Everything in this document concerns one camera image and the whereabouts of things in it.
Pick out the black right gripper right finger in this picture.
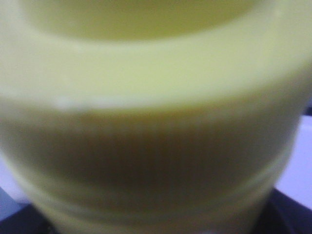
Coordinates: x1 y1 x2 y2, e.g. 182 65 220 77
251 189 312 234

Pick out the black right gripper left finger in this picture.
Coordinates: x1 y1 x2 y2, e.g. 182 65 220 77
0 205 56 234

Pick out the yellow squeeze bottle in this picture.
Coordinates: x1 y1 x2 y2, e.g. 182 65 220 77
0 0 312 234

